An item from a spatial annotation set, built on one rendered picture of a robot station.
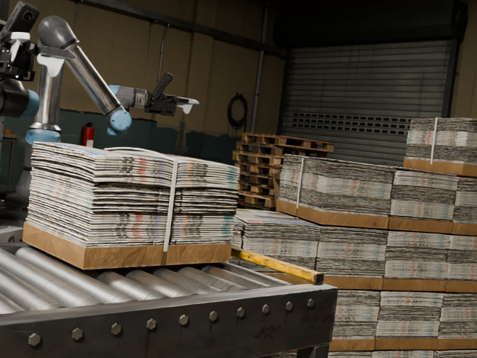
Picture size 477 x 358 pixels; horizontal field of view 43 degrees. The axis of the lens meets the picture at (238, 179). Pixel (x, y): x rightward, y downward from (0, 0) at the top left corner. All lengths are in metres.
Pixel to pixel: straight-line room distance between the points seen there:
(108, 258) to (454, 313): 1.69
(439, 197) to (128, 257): 1.49
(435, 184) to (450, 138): 0.24
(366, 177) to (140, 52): 7.67
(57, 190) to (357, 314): 1.35
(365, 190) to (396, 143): 7.56
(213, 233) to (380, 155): 8.64
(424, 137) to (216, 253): 1.52
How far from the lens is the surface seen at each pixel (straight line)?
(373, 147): 10.04
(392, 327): 2.44
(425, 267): 2.46
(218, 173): 1.35
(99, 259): 1.22
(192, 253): 1.34
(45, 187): 1.37
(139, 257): 1.26
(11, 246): 1.42
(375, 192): 2.29
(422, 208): 2.41
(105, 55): 9.37
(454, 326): 2.63
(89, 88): 2.26
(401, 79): 9.94
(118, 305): 1.01
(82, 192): 1.23
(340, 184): 2.20
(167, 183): 1.27
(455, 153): 2.56
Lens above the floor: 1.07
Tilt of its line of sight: 3 degrees down
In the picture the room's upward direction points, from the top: 7 degrees clockwise
